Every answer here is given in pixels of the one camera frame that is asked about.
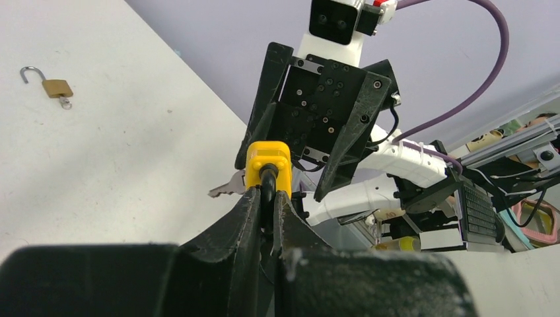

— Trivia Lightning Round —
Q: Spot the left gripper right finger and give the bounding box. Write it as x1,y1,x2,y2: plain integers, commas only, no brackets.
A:
273,192,341,316

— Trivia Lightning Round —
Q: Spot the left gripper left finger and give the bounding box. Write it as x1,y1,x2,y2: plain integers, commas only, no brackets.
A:
177,188,261,316

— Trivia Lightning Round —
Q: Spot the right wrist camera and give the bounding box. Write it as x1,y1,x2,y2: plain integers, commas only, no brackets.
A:
296,0,398,66

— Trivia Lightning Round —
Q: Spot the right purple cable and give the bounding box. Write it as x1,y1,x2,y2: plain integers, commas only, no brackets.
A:
391,0,511,176

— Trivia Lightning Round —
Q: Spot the silver key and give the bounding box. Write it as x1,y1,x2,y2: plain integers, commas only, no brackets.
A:
207,170,246,198

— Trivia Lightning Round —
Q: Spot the brass padlock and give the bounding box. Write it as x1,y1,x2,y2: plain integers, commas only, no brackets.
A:
19,66,73,110

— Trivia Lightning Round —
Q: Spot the yellow padlock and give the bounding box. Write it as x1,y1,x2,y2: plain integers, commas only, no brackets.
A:
245,141,293,219

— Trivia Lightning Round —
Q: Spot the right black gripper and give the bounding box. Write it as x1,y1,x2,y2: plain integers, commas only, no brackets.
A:
234,42,398,202

